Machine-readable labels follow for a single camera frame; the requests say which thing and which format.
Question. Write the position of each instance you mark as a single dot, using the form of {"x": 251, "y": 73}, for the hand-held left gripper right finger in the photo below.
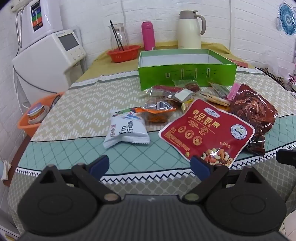
{"x": 200, "y": 168}

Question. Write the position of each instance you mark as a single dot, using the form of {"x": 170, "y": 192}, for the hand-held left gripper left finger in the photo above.
{"x": 100, "y": 165}

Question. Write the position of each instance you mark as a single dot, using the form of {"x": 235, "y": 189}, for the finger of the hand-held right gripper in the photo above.
{"x": 286, "y": 157}

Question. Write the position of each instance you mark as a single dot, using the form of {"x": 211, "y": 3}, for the red nut pouch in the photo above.
{"x": 196, "y": 129}

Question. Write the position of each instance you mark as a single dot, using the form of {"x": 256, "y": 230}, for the white snack packet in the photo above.
{"x": 124, "y": 132}

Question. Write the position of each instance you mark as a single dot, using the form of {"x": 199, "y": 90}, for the dark red foil bag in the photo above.
{"x": 252, "y": 111}

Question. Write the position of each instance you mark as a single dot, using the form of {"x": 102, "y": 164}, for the orange clear snack packet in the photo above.
{"x": 155, "y": 115}

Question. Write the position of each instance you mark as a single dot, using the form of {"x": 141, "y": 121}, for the white square packet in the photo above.
{"x": 183, "y": 95}

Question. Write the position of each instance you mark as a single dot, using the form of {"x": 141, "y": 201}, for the clear brown bar packet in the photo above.
{"x": 218, "y": 89}

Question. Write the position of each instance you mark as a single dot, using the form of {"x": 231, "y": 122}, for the brown cake packet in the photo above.
{"x": 193, "y": 87}

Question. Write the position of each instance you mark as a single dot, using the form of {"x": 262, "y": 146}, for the pink red patterned packet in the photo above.
{"x": 234, "y": 91}

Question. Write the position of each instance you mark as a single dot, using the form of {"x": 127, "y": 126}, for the long red snack packet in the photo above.
{"x": 166, "y": 88}

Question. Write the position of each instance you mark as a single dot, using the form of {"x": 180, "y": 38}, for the green cardboard box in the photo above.
{"x": 161, "y": 76}

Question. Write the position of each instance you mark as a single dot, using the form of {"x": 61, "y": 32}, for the patterned tablecloth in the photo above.
{"x": 81, "y": 111}

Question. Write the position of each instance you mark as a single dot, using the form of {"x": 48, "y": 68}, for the pink floral cloth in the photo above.
{"x": 290, "y": 81}

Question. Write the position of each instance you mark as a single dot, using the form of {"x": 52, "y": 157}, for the metal utensil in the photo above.
{"x": 55, "y": 100}

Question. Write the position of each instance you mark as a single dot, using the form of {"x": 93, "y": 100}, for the stacked bowls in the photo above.
{"x": 37, "y": 113}

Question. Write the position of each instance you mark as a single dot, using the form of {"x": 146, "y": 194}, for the orange plastic basin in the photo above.
{"x": 25, "y": 125}

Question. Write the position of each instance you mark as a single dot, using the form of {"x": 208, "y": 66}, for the leopard print cloth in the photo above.
{"x": 270, "y": 74}

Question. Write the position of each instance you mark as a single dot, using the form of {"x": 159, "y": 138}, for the clear olive packet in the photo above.
{"x": 157, "y": 93}

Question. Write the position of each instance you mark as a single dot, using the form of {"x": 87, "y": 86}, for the yellow cloth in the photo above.
{"x": 101, "y": 62}

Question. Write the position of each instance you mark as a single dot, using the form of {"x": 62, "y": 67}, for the red envelope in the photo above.
{"x": 240, "y": 63}

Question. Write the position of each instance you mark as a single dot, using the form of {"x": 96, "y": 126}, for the red plastic basket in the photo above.
{"x": 122, "y": 55}

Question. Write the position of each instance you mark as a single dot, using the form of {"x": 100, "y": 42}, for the white appliance with screen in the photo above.
{"x": 44, "y": 67}

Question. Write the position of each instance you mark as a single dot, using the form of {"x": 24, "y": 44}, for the black straw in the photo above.
{"x": 118, "y": 40}
{"x": 115, "y": 33}

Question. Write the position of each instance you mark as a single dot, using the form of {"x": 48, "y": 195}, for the glass pitcher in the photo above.
{"x": 123, "y": 34}

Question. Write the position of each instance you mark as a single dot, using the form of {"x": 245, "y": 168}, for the cream thermos jug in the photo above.
{"x": 188, "y": 32}

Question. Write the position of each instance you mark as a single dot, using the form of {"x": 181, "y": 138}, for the pink insulated bottle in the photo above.
{"x": 148, "y": 36}

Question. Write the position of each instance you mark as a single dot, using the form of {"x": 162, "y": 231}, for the blue fan wall decoration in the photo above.
{"x": 286, "y": 19}

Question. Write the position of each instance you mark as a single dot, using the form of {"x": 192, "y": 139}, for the white wall pipe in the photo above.
{"x": 230, "y": 23}

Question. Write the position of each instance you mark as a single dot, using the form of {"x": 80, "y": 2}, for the white wall water unit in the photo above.
{"x": 46, "y": 16}

